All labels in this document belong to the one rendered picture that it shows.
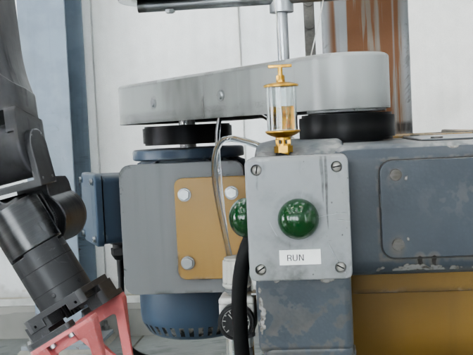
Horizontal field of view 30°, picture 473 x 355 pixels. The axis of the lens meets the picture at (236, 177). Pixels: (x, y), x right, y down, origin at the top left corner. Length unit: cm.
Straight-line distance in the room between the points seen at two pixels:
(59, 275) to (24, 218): 6
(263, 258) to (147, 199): 47
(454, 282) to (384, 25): 39
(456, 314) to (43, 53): 486
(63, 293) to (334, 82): 32
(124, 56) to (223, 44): 67
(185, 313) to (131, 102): 28
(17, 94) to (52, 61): 479
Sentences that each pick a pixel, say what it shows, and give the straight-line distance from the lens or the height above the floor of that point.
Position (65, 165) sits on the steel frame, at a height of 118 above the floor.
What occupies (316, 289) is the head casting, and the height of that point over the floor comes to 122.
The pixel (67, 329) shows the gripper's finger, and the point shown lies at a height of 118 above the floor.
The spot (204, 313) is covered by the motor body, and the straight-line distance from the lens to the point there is 114.
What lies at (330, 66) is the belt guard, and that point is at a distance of 81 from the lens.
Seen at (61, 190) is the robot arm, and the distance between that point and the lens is 96.
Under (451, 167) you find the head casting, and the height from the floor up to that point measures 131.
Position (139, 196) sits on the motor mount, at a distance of 110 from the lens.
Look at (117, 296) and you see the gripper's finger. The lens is 93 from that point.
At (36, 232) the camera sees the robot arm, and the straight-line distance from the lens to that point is 87.
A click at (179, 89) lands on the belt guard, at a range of 102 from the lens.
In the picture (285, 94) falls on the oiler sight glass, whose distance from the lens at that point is 71.
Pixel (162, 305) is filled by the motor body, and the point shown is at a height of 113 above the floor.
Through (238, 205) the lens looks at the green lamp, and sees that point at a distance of 66.
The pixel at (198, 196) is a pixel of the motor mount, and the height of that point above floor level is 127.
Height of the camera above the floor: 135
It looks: 3 degrees down
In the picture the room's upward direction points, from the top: 3 degrees counter-clockwise
